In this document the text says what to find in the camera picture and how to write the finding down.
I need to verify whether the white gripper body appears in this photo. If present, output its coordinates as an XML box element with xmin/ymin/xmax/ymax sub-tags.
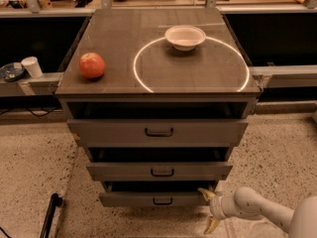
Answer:
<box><xmin>210</xmin><ymin>195</ymin><xmax>235</xmax><ymax>220</ymax></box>

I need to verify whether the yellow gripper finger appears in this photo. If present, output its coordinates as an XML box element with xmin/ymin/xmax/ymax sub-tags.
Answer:
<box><xmin>204</xmin><ymin>216</ymin><xmax>220</xmax><ymax>235</ymax></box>
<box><xmin>198</xmin><ymin>187</ymin><xmax>216</xmax><ymax>201</ymax></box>

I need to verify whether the grey bottom drawer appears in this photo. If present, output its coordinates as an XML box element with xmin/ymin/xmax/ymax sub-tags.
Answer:
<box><xmin>99</xmin><ymin>190</ymin><xmax>207</xmax><ymax>207</ymax></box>

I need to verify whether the grey drawer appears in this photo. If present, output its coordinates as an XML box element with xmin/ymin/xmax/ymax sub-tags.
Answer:
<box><xmin>86</xmin><ymin>162</ymin><xmax>232</xmax><ymax>181</ymax></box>
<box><xmin>99</xmin><ymin>190</ymin><xmax>207</xmax><ymax>207</ymax></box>
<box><xmin>67</xmin><ymin>119</ymin><xmax>248</xmax><ymax>148</ymax></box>

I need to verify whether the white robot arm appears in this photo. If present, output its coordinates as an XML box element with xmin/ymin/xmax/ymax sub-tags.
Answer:
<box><xmin>198</xmin><ymin>186</ymin><xmax>317</xmax><ymax>238</ymax></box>

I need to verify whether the grey middle drawer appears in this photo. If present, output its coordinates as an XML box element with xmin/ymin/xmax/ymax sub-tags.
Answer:
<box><xmin>86</xmin><ymin>162</ymin><xmax>232</xmax><ymax>181</ymax></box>

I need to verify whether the grey drawer cabinet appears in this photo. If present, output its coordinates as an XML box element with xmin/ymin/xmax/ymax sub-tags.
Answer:
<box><xmin>56</xmin><ymin>9</ymin><xmax>260</xmax><ymax>193</ymax></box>

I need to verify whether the grey top drawer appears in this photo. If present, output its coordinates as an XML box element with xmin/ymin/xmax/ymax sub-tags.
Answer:
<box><xmin>67</xmin><ymin>119</ymin><xmax>248</xmax><ymax>148</ymax></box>

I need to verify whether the black bar on floor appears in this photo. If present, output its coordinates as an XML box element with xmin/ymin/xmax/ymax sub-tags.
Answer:
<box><xmin>40</xmin><ymin>193</ymin><xmax>63</xmax><ymax>238</ymax></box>

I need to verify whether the white bowl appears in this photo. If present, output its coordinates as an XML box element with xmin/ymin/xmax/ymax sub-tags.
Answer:
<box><xmin>164</xmin><ymin>25</ymin><xmax>206</xmax><ymax>52</ymax></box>

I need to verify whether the red apple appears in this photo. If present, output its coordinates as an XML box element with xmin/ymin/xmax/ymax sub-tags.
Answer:
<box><xmin>79</xmin><ymin>53</ymin><xmax>105</xmax><ymax>78</ymax></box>

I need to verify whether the white paper cup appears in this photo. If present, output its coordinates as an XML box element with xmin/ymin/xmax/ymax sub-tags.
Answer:
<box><xmin>21</xmin><ymin>57</ymin><xmax>43</xmax><ymax>78</ymax></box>

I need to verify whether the dark blue plate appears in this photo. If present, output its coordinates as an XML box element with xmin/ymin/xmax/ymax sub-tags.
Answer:
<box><xmin>0</xmin><ymin>62</ymin><xmax>25</xmax><ymax>82</ymax></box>

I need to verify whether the black cable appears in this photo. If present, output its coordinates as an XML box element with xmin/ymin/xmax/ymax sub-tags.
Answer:
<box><xmin>0</xmin><ymin>106</ymin><xmax>60</xmax><ymax>118</ymax></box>

